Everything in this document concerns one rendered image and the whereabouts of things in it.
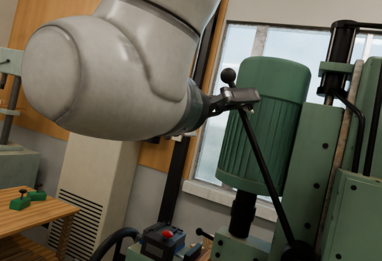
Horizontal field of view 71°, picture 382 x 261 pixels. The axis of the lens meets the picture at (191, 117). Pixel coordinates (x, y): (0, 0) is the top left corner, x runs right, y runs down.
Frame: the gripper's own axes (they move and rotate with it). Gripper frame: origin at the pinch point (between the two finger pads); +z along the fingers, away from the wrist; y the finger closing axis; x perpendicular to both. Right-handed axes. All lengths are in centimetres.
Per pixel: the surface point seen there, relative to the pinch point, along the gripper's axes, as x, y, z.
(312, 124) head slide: -7.4, 16.7, 7.2
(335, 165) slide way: -16.5, 17.5, 6.7
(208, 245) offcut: -32, -28, 34
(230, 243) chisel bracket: -27.2, -10.7, 10.7
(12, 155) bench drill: 58, -205, 92
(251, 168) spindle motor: -12.0, 1.5, 6.0
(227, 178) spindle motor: -12.5, -4.7, 6.3
